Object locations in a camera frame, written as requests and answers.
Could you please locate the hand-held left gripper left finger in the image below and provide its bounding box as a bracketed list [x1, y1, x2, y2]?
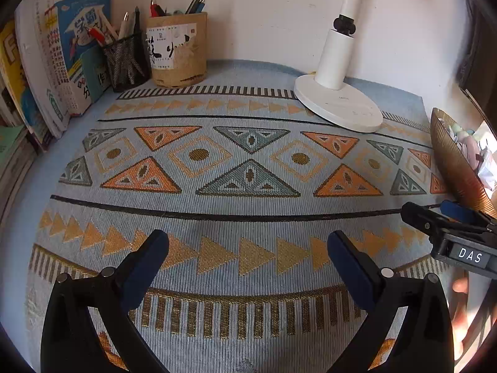
[41, 230, 169, 373]

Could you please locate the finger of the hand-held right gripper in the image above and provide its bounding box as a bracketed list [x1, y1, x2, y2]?
[401, 202, 453, 238]
[443, 200, 497, 228]

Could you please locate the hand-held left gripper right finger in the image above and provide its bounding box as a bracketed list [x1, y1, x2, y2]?
[327, 230, 455, 373]

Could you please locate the ribbed copper bowl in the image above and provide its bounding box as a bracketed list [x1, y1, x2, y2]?
[430, 108, 497, 218]

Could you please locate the person's right hand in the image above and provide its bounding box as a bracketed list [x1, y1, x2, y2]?
[451, 276, 472, 333]

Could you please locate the patterned woven table mat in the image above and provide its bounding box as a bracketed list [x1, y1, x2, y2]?
[25, 83, 467, 373]

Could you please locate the black flat monitor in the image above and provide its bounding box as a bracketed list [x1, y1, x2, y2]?
[456, 0, 494, 98]

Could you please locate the stack of books and papers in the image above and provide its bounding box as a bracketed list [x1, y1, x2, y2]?
[0, 124, 43, 222]

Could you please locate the white desk lamp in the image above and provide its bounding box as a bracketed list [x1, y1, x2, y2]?
[293, 0, 383, 133]

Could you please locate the black mesh pen holder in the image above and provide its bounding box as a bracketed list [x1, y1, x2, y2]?
[102, 31, 152, 93]

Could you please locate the kraft paper pen holder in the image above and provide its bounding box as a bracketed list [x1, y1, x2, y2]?
[145, 12, 208, 88]

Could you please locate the row of standing books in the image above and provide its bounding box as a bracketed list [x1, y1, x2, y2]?
[0, 0, 113, 152]

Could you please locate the bunch of pens and pencils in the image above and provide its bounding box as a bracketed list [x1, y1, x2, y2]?
[87, 6, 142, 47]

